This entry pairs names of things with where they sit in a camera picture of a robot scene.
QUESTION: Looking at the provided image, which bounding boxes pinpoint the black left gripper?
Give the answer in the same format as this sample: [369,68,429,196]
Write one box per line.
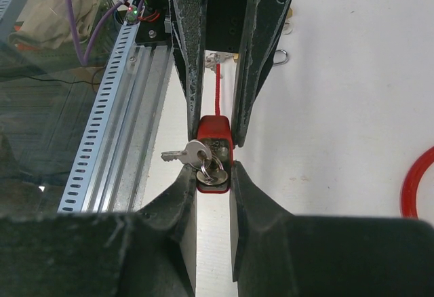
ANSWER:
[134,0,292,147]

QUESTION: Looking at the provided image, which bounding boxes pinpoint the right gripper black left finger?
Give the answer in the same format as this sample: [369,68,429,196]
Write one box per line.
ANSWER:
[1,165,196,296]

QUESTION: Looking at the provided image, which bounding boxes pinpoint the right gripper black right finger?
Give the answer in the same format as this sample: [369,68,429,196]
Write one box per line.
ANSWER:
[230,161,433,296]

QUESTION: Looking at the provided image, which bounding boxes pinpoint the small red padlock keys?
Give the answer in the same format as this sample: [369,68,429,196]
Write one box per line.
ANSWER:
[161,140,229,186]

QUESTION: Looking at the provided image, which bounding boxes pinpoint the small red padlock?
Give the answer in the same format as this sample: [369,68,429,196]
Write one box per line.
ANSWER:
[196,115,234,194]

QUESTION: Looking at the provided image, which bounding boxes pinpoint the red cable lock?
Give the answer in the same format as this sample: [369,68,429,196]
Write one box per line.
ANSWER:
[399,147,433,219]

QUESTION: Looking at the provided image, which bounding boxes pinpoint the small brass padlock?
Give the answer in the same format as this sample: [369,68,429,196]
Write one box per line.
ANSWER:
[232,49,290,66]

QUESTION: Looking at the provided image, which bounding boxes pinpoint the medium brass padlock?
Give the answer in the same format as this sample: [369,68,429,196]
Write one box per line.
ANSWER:
[282,7,294,35]

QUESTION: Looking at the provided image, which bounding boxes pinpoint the aluminium mounting rail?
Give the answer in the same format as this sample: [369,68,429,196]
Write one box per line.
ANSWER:
[81,45,172,212]

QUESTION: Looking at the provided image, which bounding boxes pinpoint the white slotted cable duct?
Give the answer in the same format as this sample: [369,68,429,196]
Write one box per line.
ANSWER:
[58,24,138,214]

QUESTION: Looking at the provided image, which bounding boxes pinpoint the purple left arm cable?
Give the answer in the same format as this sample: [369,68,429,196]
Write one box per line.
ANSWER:
[64,0,130,66]

